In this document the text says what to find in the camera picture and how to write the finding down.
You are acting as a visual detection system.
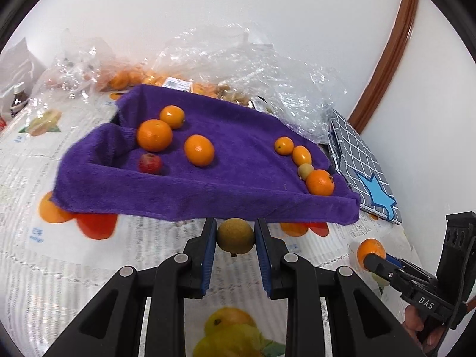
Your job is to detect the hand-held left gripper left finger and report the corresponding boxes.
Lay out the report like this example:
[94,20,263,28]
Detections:
[44,219,217,357]

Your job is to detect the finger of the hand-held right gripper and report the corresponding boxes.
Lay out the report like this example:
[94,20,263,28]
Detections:
[386,255,437,287]
[364,253,406,292]

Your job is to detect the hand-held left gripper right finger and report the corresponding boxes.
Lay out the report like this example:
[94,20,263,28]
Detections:
[255,219,425,357]

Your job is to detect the medium orange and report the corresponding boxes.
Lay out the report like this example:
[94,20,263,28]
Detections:
[306,169,335,196]
[356,239,386,266]
[159,105,186,129]

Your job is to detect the brown longan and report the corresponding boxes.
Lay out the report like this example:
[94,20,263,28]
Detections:
[217,218,256,257]

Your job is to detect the oval orange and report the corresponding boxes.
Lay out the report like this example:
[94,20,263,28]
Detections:
[184,134,215,167]

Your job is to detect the small orange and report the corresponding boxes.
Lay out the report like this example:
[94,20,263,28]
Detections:
[292,146,312,166]
[275,136,295,155]

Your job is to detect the small red fruit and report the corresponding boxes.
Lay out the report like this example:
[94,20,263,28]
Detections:
[139,153,163,175]

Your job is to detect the large orange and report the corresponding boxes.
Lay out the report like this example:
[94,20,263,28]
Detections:
[136,118,173,152]

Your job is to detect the person's right hand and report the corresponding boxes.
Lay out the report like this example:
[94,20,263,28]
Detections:
[403,304,425,337]

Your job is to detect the purple towel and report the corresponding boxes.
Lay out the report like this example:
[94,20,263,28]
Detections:
[52,84,361,226]

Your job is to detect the grey checked cushion blue star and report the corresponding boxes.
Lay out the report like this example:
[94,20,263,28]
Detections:
[327,108,403,226]

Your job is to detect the pile of bagged longans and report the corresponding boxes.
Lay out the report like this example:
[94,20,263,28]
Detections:
[216,82,276,114]

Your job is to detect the large clear plastic bag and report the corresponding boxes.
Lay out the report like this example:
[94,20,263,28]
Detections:
[154,22,348,144]

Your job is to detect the pile of bagged oranges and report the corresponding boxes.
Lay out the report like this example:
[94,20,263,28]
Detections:
[108,63,218,99]

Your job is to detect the small clear plastic bag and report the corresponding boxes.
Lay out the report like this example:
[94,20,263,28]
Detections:
[37,28,129,99]

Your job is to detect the dark bottle white cap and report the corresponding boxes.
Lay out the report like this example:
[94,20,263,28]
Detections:
[9,83,28,118]

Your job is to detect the white paper bag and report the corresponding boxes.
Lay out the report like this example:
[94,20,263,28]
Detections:
[0,37,47,99]

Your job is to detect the brown wooden door frame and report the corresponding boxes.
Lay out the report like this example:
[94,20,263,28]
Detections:
[347,0,421,132]

